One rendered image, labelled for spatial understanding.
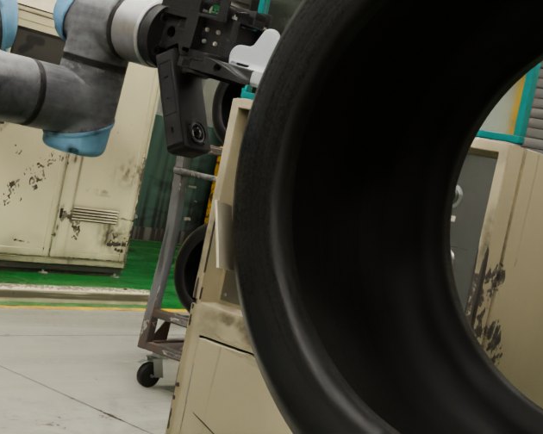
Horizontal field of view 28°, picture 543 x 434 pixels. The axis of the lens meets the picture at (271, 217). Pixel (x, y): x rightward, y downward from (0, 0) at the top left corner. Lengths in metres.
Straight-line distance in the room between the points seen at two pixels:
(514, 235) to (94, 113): 0.72
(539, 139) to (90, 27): 9.98
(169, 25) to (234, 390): 0.86
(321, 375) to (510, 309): 0.89
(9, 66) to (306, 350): 0.49
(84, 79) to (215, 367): 0.80
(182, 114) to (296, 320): 0.33
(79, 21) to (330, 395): 0.57
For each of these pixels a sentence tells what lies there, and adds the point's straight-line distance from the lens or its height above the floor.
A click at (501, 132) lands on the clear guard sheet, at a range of 1.66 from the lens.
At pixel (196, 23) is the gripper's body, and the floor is 1.29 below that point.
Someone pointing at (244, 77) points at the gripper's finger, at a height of 1.25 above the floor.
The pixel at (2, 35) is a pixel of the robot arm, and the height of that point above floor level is 1.27.
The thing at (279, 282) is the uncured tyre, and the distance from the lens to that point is 0.90.
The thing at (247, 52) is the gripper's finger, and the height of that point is 1.27.
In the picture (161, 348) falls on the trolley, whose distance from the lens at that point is 5.07.
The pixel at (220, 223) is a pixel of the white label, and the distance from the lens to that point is 0.96.
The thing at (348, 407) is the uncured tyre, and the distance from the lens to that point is 0.86.
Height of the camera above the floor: 1.17
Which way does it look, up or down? 3 degrees down
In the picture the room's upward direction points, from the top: 12 degrees clockwise
